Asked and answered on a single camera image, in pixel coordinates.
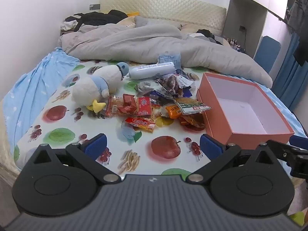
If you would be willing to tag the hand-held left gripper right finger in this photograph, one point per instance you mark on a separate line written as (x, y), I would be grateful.
(210, 146)

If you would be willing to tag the black clothes pile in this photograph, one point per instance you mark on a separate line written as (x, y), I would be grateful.
(96, 19)

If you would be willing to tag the pink cardboard box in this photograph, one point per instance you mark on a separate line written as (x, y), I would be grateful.
(252, 134)

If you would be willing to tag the dark wall socket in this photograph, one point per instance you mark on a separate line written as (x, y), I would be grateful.
(94, 6)

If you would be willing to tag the grey hanging garment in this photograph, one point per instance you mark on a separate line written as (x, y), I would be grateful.
(297, 12)

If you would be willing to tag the cream quilted headboard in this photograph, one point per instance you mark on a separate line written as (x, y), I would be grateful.
(163, 7)

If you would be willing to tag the blue padded chair back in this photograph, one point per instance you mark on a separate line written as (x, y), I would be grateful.
(267, 53)

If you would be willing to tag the translucent blue plastic bag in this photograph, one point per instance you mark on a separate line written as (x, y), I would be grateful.
(168, 59)

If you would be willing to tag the grey duvet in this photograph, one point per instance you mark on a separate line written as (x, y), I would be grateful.
(144, 43)

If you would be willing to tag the cream mattress side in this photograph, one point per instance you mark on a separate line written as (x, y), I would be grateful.
(8, 154)

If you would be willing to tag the grey wardrobe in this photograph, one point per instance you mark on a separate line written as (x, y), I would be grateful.
(243, 4)

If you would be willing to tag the yellow flat item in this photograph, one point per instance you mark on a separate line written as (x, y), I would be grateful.
(133, 14)

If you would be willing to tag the black folded clothes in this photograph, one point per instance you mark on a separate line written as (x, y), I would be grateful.
(209, 35)

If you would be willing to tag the black wall socket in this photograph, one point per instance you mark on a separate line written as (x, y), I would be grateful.
(242, 28)

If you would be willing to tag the blue curtain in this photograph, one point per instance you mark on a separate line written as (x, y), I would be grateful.
(288, 81)

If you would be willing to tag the green label snack packet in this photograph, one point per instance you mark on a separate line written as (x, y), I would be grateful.
(192, 105)

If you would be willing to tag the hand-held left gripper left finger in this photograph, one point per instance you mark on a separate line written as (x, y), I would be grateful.
(95, 145)

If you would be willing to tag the brown dried fruit snack packet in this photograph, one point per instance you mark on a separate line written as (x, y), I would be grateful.
(172, 84)

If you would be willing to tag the pile of mixed snack packets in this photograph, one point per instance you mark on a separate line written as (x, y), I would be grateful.
(144, 93)

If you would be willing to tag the red crisp snack packet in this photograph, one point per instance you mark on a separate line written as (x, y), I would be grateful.
(130, 105)

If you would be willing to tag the orange snack packet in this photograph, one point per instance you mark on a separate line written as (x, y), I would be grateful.
(173, 110)

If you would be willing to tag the black hanging garment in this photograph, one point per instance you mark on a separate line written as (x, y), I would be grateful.
(302, 50)

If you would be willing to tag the beige pillow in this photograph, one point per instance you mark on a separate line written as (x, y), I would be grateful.
(127, 21)

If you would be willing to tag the white crumpled garment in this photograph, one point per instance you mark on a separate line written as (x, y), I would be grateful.
(68, 25)

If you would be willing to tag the white blue plush duck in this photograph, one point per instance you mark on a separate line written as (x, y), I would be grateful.
(96, 86)

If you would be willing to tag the white plastic bottle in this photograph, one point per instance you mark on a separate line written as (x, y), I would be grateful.
(151, 71)

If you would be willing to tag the green yellow object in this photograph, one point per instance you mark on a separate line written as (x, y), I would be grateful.
(297, 219)

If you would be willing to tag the group of small bottles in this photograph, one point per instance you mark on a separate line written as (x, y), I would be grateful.
(235, 44)

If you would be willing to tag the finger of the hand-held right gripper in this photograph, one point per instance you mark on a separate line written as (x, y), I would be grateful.
(299, 141)
(284, 151)

